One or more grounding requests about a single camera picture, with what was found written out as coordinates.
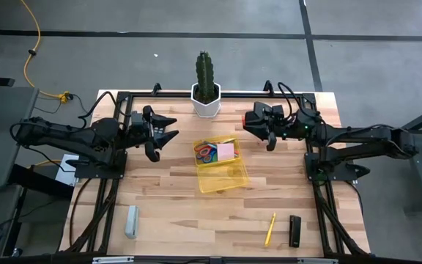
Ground red-handled scissors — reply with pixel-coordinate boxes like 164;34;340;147
194;141;218;158

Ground yellow extension cable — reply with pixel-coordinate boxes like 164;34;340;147
20;0;73;103

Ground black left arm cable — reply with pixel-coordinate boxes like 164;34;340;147
78;90;121;120

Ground grey stapler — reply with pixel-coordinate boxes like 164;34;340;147
125;204;140;240

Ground white power box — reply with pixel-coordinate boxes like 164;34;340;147
55;153;80;186

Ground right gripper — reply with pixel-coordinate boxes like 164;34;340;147
243;109;309;153

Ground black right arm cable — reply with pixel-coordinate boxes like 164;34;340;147
277;81;309;120

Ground yellow pen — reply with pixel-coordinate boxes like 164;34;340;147
263;212;278;247

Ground white hexagonal plant pot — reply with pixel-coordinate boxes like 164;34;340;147
190;82;222;118

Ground pink sticky note pad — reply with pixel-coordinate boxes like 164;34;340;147
216;143;236;162

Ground blue-handled scissors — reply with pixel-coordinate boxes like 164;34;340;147
195;148;219;164

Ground silver metal bracket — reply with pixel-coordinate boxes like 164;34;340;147
297;257;339;264
92;256;136;264

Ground green cactus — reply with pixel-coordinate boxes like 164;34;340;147
195;50;215;105

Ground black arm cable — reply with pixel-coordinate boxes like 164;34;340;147
277;81;309;120
78;90;121;120

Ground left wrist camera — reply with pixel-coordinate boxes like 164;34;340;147
130;111;144;128

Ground black stapler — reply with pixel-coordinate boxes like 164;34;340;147
287;215;303;249

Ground yellow transparent pencil case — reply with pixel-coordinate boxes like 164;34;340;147
192;134;251;194

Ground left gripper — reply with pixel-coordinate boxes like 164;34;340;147
125;105;180;164

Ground black equipment box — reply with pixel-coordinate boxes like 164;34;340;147
8;164;75;202

